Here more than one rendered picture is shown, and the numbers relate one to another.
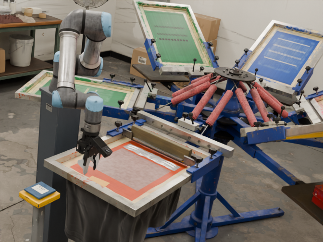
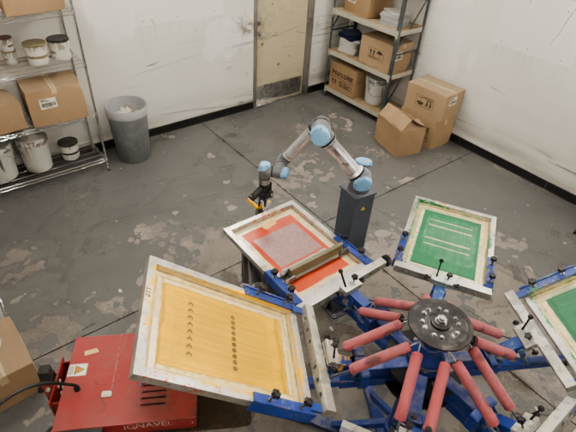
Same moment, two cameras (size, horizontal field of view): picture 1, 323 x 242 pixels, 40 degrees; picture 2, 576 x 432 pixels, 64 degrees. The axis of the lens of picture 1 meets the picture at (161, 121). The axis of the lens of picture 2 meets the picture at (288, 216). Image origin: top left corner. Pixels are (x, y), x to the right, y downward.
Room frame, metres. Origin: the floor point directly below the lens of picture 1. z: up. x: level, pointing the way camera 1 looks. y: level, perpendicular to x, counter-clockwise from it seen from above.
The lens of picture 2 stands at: (2.77, -1.99, 2.98)
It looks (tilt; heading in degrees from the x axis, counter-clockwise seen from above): 39 degrees down; 109
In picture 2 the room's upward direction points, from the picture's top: 4 degrees clockwise
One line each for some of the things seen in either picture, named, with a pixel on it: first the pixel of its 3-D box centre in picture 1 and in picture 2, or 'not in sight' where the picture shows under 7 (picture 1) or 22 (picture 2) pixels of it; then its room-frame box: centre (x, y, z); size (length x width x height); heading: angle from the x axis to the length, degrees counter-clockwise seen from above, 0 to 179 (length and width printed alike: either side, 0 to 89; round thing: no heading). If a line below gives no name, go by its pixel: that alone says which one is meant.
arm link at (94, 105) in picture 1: (93, 109); (265, 171); (1.81, 0.30, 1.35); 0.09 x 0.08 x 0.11; 15
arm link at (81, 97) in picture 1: (89, 101); (280, 171); (1.90, 0.34, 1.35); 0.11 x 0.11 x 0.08; 15
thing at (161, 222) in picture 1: (155, 218); (262, 280); (1.96, -0.06, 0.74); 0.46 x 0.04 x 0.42; 149
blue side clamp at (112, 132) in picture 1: (125, 131); (351, 251); (2.47, 0.21, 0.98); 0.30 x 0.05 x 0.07; 149
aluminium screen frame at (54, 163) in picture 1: (137, 161); (294, 248); (2.12, 0.09, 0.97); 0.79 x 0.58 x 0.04; 149
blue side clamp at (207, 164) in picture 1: (203, 166); (282, 288); (2.18, -0.27, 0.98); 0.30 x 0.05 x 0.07; 149
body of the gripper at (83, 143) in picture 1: (89, 141); (264, 190); (1.81, 0.31, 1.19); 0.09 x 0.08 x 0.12; 59
